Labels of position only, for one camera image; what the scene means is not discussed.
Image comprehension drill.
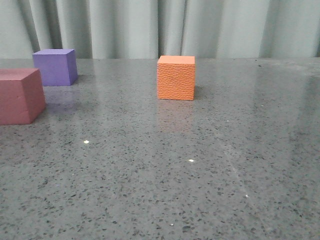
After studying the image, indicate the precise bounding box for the orange foam cube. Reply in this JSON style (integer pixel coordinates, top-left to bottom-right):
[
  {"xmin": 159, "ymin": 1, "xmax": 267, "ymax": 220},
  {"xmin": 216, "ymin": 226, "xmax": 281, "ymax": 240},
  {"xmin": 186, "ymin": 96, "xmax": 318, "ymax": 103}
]
[{"xmin": 157, "ymin": 55, "xmax": 196, "ymax": 101}]

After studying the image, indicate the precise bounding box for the grey-green curtain backdrop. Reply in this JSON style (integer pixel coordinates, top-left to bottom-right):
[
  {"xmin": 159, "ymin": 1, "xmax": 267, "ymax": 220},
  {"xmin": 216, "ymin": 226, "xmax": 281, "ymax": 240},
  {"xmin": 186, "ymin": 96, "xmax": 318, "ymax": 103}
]
[{"xmin": 0, "ymin": 0, "xmax": 320, "ymax": 59}]

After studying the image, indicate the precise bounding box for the purple foam cube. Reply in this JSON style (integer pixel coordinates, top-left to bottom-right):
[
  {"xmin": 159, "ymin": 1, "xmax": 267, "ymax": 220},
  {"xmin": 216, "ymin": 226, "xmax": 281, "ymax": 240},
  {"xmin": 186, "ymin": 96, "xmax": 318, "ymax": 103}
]
[{"xmin": 32, "ymin": 49, "xmax": 78, "ymax": 87}]

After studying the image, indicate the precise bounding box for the dark red foam cube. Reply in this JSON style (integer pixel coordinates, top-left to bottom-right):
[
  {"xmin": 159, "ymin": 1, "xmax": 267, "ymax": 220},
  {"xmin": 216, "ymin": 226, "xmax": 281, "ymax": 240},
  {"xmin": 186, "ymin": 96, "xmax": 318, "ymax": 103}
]
[{"xmin": 0, "ymin": 68, "xmax": 46, "ymax": 125}]

